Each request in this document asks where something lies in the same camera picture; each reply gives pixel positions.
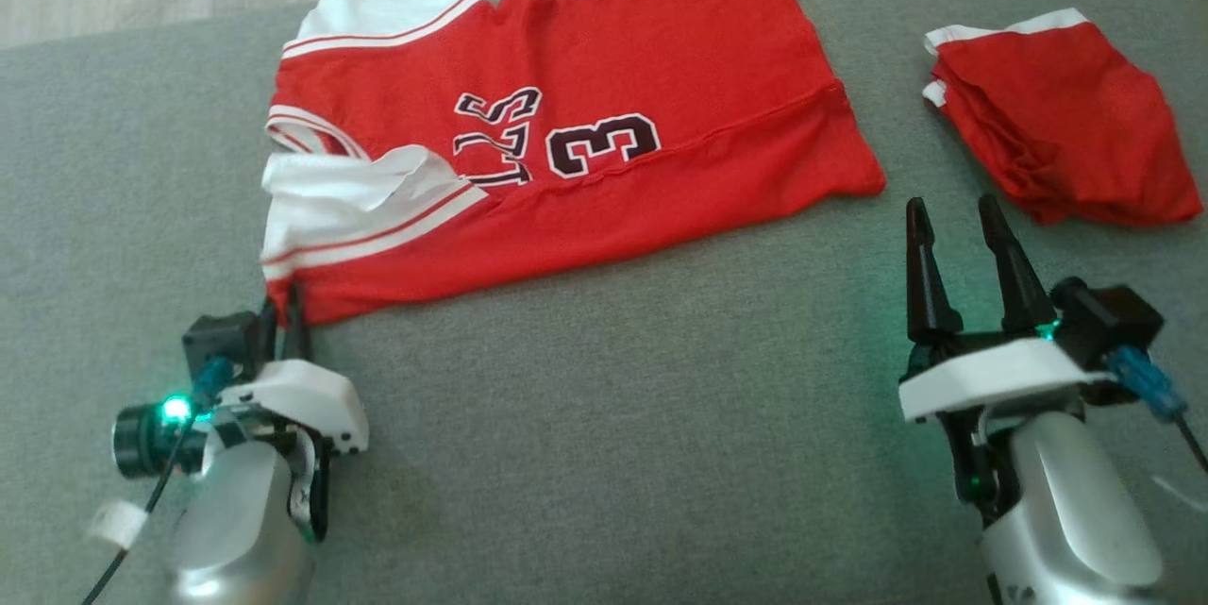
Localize grey sofa seat cushion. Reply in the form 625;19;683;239
0;0;1208;605

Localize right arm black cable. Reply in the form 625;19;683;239
1106;345;1208;474

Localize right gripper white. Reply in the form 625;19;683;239
898;194;1119;526

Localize white cable tag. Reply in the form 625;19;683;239
88;499;149;551

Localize red and white Bulls jersey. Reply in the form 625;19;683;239
260;0;888;328

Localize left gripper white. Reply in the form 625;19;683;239
111;282;371;545

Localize red Bulls shorts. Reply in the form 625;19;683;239
923;8;1204;228

